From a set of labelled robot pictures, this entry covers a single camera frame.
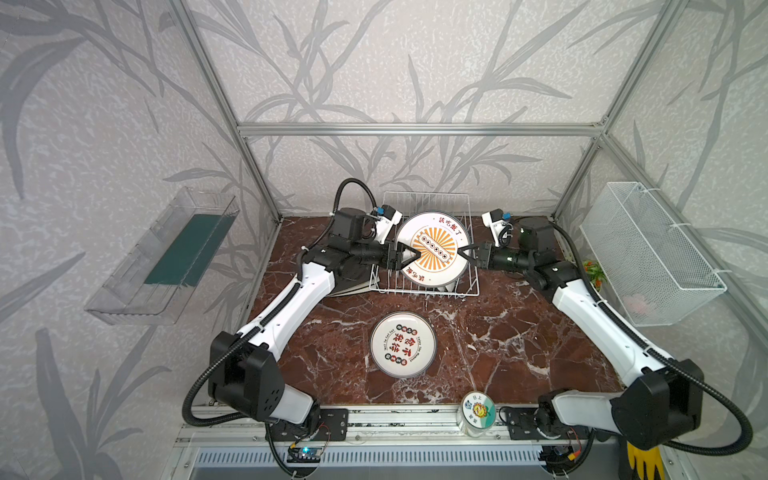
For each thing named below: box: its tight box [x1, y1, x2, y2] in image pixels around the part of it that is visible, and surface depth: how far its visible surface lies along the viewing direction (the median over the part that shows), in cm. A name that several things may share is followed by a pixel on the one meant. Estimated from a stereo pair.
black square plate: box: [329, 260, 374, 295], surface depth 68 cm
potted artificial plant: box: [582, 260, 607, 292], surface depth 86 cm
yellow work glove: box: [627, 442, 666, 480], surface depth 68 cm
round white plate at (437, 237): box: [397, 212, 470, 287], surface depth 77 cm
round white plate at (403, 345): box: [370, 312, 437, 379], surface depth 88 cm
